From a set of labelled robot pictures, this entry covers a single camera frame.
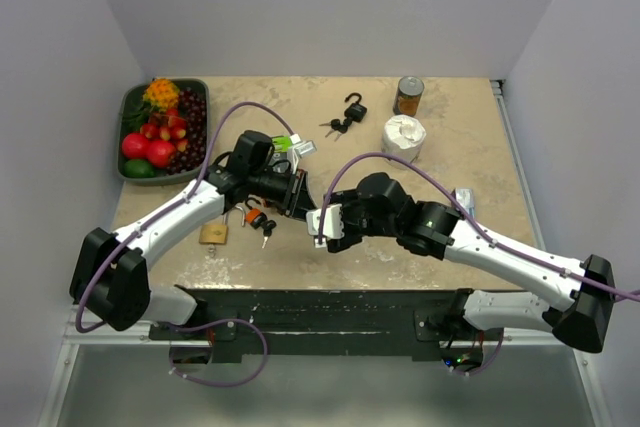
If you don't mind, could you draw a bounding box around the purple cable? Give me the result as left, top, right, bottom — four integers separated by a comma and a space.
315, 151, 640, 378
74, 101, 301, 333

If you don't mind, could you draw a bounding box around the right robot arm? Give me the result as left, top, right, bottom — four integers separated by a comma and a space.
306, 173, 614, 353

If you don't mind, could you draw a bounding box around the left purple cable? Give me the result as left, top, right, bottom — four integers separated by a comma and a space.
74, 101, 301, 333

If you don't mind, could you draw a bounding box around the white toilet paper roll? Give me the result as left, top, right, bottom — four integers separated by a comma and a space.
381, 115, 426, 164

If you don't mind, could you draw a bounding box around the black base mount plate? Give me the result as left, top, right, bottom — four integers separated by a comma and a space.
150, 289, 500, 362

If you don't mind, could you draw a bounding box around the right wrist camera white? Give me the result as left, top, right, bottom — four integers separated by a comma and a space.
305, 204, 344, 248

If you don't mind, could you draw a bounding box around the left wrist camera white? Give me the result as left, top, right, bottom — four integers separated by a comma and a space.
287, 134, 317, 161

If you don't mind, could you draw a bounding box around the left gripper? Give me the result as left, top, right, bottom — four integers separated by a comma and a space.
249, 167, 316, 222

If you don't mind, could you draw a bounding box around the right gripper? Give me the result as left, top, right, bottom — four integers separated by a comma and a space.
324, 190, 399, 253

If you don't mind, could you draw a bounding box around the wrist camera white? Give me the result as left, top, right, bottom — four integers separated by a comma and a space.
305, 204, 344, 248
287, 134, 317, 161

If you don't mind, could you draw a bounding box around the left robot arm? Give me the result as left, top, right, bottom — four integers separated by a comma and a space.
69, 130, 316, 339

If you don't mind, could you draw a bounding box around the fruit tray dark green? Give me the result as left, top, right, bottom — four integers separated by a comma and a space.
116, 78, 212, 186

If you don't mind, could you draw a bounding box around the tin can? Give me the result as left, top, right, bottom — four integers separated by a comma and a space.
393, 76, 424, 117

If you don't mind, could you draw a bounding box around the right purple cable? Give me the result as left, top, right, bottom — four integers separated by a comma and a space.
315, 151, 640, 378

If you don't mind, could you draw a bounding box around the orange padlock with keys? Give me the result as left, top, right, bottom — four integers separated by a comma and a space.
245, 197, 277, 249

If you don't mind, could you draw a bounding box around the purple toothpaste box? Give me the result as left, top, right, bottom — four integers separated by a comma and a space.
452, 188, 476, 218

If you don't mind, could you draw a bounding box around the brass padlock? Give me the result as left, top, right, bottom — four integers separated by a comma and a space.
198, 212, 230, 257

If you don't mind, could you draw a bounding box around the razor box green black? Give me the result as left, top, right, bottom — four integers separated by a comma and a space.
269, 136, 293, 172

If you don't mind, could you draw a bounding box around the black padlock with keys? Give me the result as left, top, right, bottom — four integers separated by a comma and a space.
321, 92, 368, 140

